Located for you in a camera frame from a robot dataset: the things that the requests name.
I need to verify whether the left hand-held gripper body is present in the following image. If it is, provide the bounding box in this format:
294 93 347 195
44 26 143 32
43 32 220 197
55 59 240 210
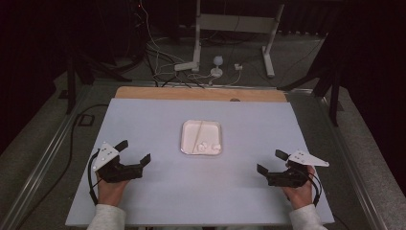
92 142 145 184

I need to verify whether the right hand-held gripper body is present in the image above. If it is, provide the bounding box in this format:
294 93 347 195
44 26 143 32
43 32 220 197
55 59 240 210
266 149 330 189

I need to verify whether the thin wooden skewer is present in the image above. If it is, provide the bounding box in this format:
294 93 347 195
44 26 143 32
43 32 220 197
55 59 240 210
192 120 204 154

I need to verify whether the white square tray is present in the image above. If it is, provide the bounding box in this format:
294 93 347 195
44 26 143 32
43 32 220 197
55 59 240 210
179 119 223 156

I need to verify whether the person's right hand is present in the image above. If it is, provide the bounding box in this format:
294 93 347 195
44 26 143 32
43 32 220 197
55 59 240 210
282 164 316 211

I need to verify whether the person's left hand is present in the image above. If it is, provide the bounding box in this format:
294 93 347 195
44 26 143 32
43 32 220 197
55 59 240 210
95 172 131 207

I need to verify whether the pale blue table mat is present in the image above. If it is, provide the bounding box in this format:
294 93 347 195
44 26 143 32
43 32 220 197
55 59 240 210
64 97 335 227

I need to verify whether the black square floor socket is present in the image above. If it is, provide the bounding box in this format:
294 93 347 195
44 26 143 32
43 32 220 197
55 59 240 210
78 113 96 127

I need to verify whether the wooden table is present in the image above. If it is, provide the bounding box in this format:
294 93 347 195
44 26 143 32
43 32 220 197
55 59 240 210
114 85 288 104

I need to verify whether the black tripod stand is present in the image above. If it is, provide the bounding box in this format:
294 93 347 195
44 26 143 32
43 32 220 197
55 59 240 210
64 44 133 116

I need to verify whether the black metal stand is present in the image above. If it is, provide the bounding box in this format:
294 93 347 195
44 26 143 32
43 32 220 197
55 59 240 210
276 30 344 127

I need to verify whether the white power strip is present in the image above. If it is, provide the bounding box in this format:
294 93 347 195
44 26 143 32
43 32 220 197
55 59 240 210
173 60 199 73

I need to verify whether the small white globe lamp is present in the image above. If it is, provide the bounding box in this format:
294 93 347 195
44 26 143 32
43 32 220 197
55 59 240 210
209 55 225 79

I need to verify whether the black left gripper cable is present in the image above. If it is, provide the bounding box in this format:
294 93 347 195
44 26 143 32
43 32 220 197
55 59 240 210
87 149 103 206

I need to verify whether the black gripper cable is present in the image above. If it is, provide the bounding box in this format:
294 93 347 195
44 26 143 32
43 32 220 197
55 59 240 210
298 167 322 208
87 149 103 206

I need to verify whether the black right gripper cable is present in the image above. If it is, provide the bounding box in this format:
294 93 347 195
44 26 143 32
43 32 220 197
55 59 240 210
298 167 322 208

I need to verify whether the long black floor cable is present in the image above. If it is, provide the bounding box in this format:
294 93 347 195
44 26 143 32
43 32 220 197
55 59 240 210
17 103 110 226

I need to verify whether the aluminium floor rail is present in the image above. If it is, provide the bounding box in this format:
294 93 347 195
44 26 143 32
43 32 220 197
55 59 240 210
0 85 94 230
310 90 390 230

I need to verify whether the thin white adapter cable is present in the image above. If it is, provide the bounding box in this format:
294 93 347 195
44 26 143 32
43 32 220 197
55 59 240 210
208 68 242 87

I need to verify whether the white cable bundle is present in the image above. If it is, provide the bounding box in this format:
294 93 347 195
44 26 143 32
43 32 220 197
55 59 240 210
139 0 192 84

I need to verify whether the white metal stand frame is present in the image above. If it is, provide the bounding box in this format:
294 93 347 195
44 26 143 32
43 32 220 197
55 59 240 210
192 0 285 79

